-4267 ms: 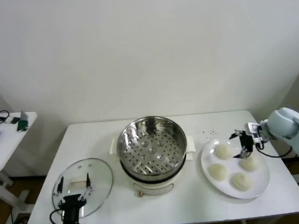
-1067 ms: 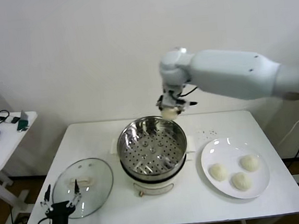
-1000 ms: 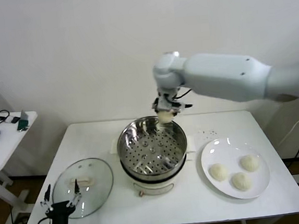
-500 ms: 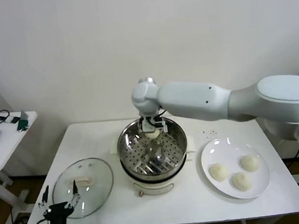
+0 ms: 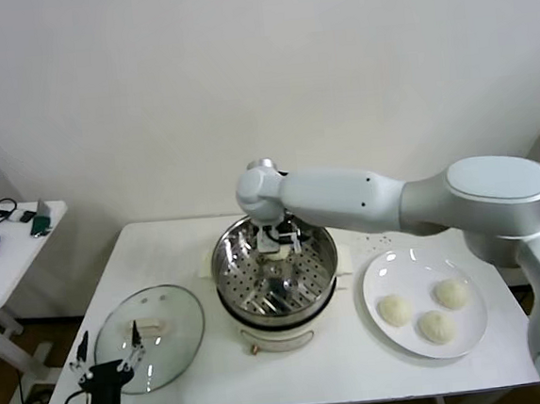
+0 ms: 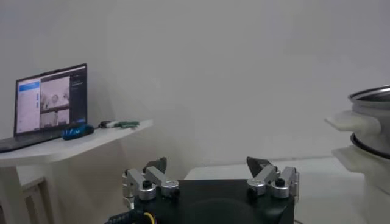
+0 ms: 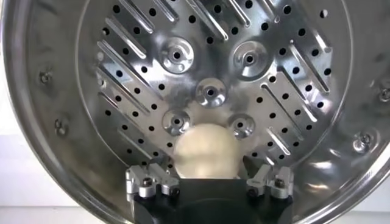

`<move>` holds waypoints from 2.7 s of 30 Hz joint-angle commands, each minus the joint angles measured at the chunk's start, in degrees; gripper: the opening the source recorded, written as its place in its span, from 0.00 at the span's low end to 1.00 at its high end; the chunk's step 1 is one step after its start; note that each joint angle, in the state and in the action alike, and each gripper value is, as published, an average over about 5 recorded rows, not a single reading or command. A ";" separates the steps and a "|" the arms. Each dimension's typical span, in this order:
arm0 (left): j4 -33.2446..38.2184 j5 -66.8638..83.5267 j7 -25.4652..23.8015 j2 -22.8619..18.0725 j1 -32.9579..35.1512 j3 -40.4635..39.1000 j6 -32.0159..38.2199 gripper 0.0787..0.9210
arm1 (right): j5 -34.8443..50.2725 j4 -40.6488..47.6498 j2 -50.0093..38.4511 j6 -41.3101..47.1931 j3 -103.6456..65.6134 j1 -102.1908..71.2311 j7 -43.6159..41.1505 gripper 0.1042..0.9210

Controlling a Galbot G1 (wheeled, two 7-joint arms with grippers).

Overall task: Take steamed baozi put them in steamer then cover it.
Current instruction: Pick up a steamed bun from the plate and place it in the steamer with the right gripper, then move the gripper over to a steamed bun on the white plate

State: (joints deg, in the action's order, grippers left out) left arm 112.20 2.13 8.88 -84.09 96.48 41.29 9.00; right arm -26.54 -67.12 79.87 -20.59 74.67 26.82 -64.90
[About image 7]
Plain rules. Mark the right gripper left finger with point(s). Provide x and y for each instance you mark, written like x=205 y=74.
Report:
x=143 y=175

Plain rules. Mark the stainless steel steamer basket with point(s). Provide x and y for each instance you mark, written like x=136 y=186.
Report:
x=91 y=45

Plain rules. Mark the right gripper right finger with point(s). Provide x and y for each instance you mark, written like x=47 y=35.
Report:
x=280 y=182

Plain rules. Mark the white steamed baozi bun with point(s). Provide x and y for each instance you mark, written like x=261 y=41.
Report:
x=207 y=152

